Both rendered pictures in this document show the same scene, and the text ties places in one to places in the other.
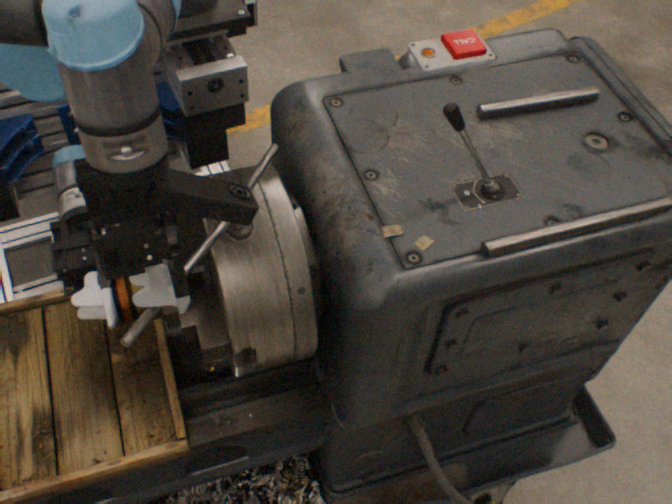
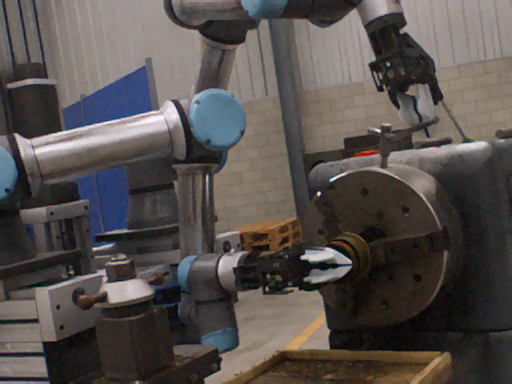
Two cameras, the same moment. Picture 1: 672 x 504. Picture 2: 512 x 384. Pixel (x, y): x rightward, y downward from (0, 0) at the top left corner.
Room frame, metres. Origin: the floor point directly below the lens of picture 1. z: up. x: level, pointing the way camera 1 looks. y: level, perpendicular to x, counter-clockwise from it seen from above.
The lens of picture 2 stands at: (-0.42, 1.05, 1.27)
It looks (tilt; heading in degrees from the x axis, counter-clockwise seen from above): 4 degrees down; 323
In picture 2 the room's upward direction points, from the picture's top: 8 degrees counter-clockwise
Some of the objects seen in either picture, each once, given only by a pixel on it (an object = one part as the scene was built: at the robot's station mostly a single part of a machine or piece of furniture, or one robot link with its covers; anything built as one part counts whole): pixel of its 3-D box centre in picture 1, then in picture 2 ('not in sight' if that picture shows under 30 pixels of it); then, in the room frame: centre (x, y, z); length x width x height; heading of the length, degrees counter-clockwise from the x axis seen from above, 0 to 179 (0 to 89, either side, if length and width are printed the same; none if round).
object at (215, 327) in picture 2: not in sight; (215, 321); (0.81, 0.44, 0.98); 0.11 x 0.08 x 0.11; 168
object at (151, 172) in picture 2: not in sight; (149, 159); (1.23, 0.34, 1.33); 0.13 x 0.12 x 0.14; 90
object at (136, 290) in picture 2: not in sight; (123, 290); (0.47, 0.73, 1.13); 0.08 x 0.08 x 0.03
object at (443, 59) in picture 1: (448, 62); not in sight; (0.99, -0.18, 1.23); 0.13 x 0.08 x 0.05; 112
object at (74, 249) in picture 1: (84, 251); (272, 270); (0.64, 0.39, 1.08); 0.12 x 0.09 x 0.08; 22
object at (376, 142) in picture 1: (465, 216); (443, 223); (0.79, -0.23, 1.06); 0.59 x 0.48 x 0.39; 112
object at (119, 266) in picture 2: not in sight; (119, 266); (0.47, 0.73, 1.17); 0.04 x 0.04 x 0.03
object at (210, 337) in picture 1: (207, 328); (405, 246); (0.51, 0.17, 1.08); 0.12 x 0.11 x 0.05; 22
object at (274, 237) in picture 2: not in sight; (262, 241); (7.83, -3.98, 0.22); 1.25 x 0.86 x 0.44; 129
